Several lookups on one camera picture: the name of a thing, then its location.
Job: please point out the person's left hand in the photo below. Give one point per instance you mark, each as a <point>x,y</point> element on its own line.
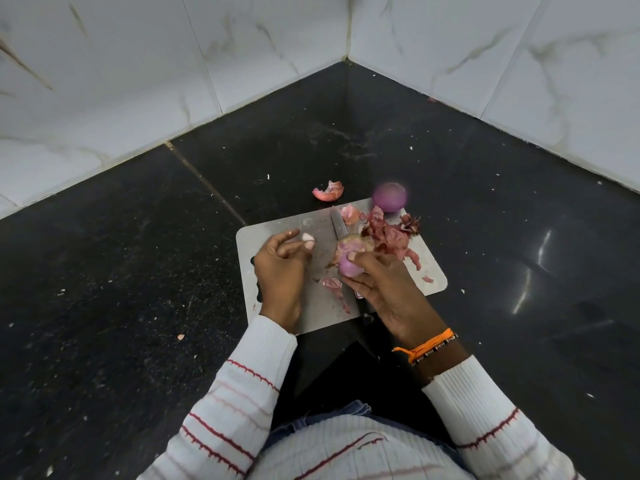
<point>280,279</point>

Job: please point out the person's right hand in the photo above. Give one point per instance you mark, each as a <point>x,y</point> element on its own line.
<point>395,294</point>

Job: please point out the red onion with dry roots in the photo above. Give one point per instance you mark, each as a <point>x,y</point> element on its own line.
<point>350,267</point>

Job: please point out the pile of onion peels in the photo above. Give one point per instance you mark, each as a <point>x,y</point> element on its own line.
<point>390,237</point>

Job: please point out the onion peel piece off board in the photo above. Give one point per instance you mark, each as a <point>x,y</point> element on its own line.
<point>328,194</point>

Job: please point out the person's left forearm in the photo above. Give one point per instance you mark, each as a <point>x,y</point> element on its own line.
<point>230,399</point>

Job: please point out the person's right forearm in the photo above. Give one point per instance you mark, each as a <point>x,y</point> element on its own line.
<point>490,424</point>

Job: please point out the steel cutting board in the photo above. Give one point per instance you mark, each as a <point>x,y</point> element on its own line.
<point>435,279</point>

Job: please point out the orange thread wristband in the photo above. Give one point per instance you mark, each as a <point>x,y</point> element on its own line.
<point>427,343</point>

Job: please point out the white striped sweater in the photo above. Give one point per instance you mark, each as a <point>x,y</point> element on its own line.
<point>360,454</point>

